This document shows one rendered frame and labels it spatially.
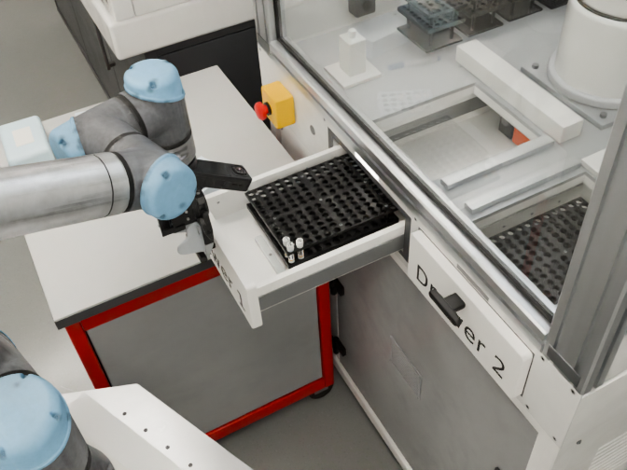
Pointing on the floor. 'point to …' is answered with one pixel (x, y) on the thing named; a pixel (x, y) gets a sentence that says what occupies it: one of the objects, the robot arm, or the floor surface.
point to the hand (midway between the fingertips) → (205, 243)
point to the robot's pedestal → (117, 436)
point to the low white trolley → (185, 294)
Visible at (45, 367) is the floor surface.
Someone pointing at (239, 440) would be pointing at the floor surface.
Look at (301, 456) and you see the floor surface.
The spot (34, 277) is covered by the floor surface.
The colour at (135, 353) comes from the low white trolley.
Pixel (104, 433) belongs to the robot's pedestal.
